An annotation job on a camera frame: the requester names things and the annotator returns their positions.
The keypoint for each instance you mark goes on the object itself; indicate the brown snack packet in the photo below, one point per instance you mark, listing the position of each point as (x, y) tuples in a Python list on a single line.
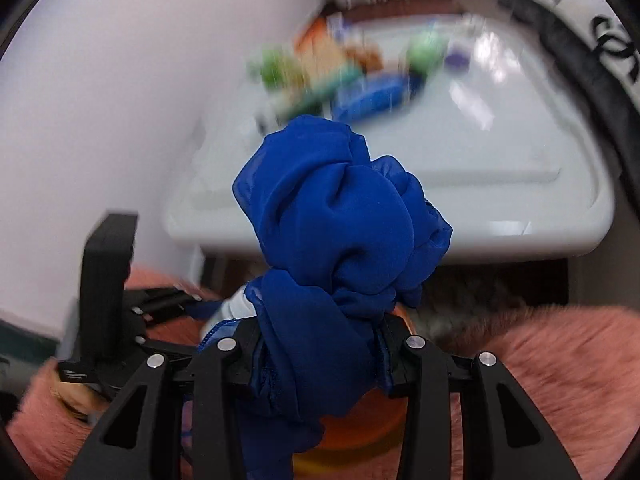
[(364, 57)]

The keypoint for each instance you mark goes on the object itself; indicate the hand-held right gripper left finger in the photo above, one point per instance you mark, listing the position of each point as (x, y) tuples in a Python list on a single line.
[(227, 362)]

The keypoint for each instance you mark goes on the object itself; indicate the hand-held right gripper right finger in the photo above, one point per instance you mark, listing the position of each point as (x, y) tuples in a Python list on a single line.
[(417, 365)]

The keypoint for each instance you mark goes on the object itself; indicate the person's left hand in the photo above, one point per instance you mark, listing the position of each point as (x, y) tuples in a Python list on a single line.
[(75, 400)]

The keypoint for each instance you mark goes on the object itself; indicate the white plastic object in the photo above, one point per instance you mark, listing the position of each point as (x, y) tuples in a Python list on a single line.
[(232, 310)]

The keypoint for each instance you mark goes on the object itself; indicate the purple small object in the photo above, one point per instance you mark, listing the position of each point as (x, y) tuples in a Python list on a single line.
[(457, 57)]

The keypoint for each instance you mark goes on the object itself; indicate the teal snack packet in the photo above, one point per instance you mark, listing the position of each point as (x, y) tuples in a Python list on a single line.
[(315, 92)]

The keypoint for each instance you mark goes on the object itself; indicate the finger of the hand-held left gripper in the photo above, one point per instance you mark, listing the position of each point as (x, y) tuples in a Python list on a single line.
[(175, 351), (170, 300)]

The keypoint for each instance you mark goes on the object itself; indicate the orange snack packet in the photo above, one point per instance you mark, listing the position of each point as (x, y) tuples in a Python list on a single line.
[(322, 52)]

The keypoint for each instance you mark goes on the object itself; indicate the blue cloth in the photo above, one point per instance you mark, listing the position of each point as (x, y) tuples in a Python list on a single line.
[(325, 210)]

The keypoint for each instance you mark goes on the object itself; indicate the orange plastic bin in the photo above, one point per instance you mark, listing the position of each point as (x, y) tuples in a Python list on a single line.
[(350, 425)]

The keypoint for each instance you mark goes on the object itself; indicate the pink fluffy rug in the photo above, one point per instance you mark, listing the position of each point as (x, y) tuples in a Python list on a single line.
[(550, 360)]

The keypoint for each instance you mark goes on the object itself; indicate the black cloth with printed band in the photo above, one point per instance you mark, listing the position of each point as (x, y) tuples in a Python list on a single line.
[(590, 85)]

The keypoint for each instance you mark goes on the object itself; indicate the white plastic table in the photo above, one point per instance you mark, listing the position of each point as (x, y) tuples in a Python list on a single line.
[(475, 160)]

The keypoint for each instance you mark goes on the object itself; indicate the dark green toy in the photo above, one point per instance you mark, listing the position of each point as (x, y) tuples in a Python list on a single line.
[(272, 67)]

